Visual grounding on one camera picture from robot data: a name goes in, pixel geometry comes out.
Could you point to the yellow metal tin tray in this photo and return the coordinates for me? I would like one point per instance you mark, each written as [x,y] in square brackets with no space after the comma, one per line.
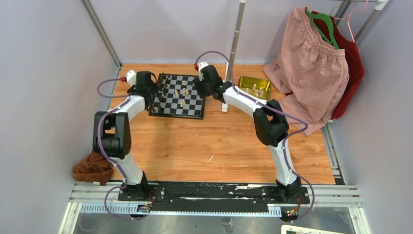
[260,88]

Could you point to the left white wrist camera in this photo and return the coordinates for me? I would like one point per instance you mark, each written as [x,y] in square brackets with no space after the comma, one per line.
[129,78]

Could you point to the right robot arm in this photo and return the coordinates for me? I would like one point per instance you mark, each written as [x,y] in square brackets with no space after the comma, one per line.
[270,124]

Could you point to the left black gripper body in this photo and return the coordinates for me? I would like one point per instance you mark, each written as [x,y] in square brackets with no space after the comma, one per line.
[153,90]

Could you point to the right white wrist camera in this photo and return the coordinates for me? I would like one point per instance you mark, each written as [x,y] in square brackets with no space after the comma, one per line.
[199,66]

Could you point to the pink hanging garment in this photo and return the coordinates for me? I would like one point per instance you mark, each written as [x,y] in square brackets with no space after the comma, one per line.
[310,72]

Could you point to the black white chess board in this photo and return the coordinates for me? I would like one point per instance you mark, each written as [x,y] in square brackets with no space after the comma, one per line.
[177,98]

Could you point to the silver rack pole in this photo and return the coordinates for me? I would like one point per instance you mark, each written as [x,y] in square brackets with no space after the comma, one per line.
[238,23]

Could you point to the pink wire hanger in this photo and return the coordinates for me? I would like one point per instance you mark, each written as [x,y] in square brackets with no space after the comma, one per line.
[344,11]

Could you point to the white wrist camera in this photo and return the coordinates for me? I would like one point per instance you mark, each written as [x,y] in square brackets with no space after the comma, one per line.
[199,66]
[129,78]

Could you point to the brown crumpled cloth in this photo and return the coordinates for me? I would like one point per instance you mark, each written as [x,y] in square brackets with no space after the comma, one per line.
[93,168]

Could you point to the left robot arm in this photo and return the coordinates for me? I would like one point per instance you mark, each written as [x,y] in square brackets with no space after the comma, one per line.
[112,132]

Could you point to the red hanging garment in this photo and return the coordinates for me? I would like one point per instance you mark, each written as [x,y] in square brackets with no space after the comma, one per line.
[348,68]

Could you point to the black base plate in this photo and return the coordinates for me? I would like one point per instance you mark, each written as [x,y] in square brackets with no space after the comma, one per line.
[207,197]

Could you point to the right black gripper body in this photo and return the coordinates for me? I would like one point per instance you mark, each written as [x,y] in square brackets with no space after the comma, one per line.
[204,89]

